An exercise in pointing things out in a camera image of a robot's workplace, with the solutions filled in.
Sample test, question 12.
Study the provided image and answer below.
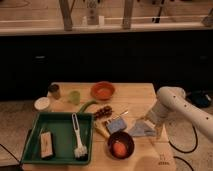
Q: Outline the wooden frame leg left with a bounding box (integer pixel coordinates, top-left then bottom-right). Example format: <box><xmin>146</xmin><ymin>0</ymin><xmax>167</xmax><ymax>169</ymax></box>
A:
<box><xmin>59</xmin><ymin>0</ymin><xmax>73</xmax><ymax>31</ymax></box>

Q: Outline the green curved vegetable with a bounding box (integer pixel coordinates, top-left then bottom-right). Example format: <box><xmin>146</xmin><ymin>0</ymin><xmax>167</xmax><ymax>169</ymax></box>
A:
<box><xmin>78</xmin><ymin>100</ymin><xmax>98</xmax><ymax>113</ymax></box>

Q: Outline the wooden frame leg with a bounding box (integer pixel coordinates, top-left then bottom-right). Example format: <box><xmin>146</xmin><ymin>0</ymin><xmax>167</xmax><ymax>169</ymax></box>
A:
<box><xmin>122</xmin><ymin>0</ymin><xmax>134</xmax><ymax>29</ymax></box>
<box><xmin>59</xmin><ymin>0</ymin><xmax>73</xmax><ymax>31</ymax></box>

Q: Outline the brown skewer food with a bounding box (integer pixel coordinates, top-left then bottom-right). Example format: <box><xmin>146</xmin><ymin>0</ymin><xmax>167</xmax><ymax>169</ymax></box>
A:
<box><xmin>94</xmin><ymin>106</ymin><xmax>112</xmax><ymax>120</ymax></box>

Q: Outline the blue sponge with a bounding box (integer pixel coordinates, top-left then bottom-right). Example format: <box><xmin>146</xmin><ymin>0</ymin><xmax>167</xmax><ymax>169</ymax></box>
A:
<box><xmin>106</xmin><ymin>118</ymin><xmax>127</xmax><ymax>134</ymax></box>

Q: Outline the grey blue towel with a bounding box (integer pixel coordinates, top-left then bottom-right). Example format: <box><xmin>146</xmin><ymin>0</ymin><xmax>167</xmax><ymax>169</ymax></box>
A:
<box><xmin>128</xmin><ymin>120</ymin><xmax>156</xmax><ymax>137</ymax></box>

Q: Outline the white small bowl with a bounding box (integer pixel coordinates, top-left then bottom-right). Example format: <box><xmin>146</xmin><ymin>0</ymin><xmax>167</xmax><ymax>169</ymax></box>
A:
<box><xmin>34</xmin><ymin>97</ymin><xmax>50</xmax><ymax>111</ymax></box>

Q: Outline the wooden frame leg right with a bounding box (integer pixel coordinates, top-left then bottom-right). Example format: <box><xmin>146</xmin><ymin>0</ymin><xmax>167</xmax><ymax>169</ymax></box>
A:
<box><xmin>122</xmin><ymin>0</ymin><xmax>134</xmax><ymax>29</ymax></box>

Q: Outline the yellow handled utensil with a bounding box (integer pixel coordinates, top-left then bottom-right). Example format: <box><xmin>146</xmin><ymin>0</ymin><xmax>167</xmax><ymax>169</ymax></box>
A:
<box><xmin>94</xmin><ymin>122</ymin><xmax>110</xmax><ymax>139</ymax></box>

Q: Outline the green plastic cup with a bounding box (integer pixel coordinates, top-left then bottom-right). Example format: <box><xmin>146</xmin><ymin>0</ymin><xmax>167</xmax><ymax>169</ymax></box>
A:
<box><xmin>68</xmin><ymin>91</ymin><xmax>80</xmax><ymax>105</ymax></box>

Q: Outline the black-edged scrubbing block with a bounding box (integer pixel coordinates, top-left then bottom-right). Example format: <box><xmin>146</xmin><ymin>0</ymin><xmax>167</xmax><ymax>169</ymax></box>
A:
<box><xmin>40</xmin><ymin>132</ymin><xmax>54</xmax><ymax>159</ymax></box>

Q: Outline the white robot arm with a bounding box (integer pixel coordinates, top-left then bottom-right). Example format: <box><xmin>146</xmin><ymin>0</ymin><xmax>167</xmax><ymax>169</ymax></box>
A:
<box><xmin>145</xmin><ymin>86</ymin><xmax>213</xmax><ymax>142</ymax></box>

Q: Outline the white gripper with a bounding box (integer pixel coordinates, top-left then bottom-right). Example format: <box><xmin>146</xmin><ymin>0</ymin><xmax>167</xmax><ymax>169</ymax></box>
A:
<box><xmin>146</xmin><ymin>102</ymin><xmax>167</xmax><ymax>126</ymax></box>

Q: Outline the green plastic tray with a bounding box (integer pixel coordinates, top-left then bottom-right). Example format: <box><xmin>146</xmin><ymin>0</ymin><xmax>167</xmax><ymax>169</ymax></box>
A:
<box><xmin>21</xmin><ymin>112</ymin><xmax>93</xmax><ymax>165</ymax></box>

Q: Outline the black cable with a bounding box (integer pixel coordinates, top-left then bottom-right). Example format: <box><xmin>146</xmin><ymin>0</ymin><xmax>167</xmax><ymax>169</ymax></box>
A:
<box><xmin>167</xmin><ymin>123</ymin><xmax>199</xmax><ymax>171</ymax></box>

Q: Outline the dark bowl with orange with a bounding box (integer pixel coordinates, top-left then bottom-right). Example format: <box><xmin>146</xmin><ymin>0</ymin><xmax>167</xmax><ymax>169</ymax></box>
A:
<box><xmin>107</xmin><ymin>131</ymin><xmax>135</xmax><ymax>159</ymax></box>

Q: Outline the white dish brush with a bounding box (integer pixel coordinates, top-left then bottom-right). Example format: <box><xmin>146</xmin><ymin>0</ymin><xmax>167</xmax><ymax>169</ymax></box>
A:
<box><xmin>71</xmin><ymin>113</ymin><xmax>87</xmax><ymax>159</ymax></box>

